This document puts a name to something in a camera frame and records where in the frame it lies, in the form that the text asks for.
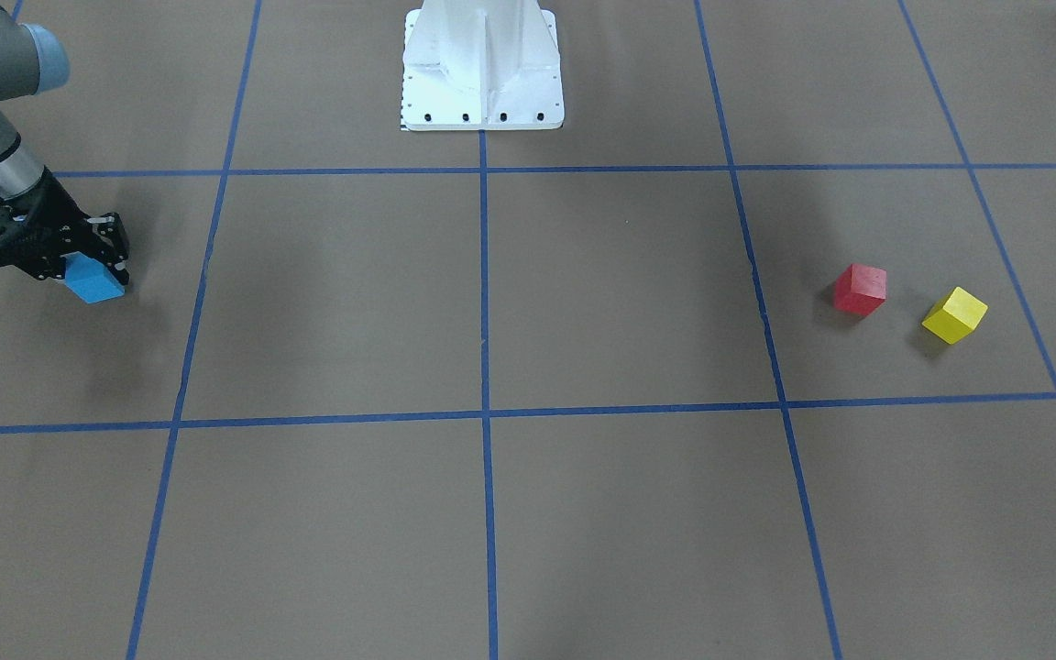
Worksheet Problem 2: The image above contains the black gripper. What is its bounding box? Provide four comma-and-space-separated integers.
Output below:
0, 169, 130, 287

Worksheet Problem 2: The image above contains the blue wooden block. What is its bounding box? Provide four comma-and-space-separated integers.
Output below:
62, 252, 126, 304

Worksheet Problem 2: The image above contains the red wooden block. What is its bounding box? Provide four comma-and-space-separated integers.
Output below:
832, 263, 888, 318

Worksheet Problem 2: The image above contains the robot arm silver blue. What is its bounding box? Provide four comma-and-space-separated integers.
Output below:
0, 5, 129, 303

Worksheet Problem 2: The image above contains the yellow wooden block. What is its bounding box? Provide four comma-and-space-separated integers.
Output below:
920, 287, 989, 346

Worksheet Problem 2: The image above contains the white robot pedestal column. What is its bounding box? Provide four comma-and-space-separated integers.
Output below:
400, 1, 566, 131

